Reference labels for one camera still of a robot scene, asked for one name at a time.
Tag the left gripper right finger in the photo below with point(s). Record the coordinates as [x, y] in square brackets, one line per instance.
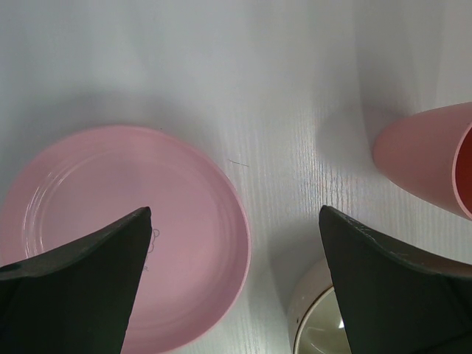
[393, 296]

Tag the beige bowl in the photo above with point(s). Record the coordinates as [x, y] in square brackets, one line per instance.
[315, 324]

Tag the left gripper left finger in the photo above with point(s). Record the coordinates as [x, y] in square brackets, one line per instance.
[77, 298]

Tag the pink cup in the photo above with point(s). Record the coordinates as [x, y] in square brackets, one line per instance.
[429, 155]

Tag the pink plate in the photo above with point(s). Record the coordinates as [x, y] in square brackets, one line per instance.
[199, 256]

